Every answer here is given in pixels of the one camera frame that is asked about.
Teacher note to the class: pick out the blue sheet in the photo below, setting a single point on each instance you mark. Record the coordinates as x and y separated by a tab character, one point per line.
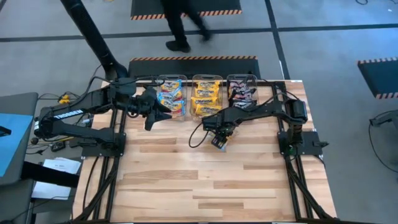
15	140

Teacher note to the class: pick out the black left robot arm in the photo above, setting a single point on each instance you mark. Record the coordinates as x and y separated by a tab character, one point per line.
99	98

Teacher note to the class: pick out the black clip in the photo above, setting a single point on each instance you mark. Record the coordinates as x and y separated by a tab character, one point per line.
4	131

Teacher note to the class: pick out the black bar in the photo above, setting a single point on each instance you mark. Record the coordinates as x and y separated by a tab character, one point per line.
49	175

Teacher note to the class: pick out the yellow connector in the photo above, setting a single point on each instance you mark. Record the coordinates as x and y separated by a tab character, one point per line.
64	99

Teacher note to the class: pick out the clear plastic bin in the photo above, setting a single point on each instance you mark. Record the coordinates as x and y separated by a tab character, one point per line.
253	79
180	117
206	119

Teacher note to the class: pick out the white papers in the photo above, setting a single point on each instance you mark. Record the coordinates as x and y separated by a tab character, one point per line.
62	165

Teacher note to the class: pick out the black aluminium rail frame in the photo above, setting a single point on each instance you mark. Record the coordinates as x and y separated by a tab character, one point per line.
292	182

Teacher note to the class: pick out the black padded pole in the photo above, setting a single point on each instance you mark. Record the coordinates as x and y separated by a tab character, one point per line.
90	31

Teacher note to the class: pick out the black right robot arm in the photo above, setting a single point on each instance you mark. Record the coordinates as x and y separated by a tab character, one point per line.
264	110

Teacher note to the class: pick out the grey desk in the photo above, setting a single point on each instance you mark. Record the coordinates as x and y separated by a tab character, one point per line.
18	102

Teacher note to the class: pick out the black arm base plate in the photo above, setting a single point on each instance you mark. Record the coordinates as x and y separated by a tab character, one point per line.
93	152
311	143

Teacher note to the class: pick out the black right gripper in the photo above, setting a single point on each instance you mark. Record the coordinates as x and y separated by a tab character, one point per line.
222	124

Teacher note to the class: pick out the person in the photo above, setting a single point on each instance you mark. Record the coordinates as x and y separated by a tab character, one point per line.
177	21

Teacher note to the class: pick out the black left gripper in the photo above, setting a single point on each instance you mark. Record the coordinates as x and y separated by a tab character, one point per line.
146	102

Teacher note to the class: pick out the small black box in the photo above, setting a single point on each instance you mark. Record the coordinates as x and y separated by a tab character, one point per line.
57	146

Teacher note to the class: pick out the black hazard-striped floor mat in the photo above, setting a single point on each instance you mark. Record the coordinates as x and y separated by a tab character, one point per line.
217	7
382	77
186	68

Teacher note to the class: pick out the grey chair leg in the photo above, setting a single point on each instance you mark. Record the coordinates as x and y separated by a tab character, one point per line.
385	117

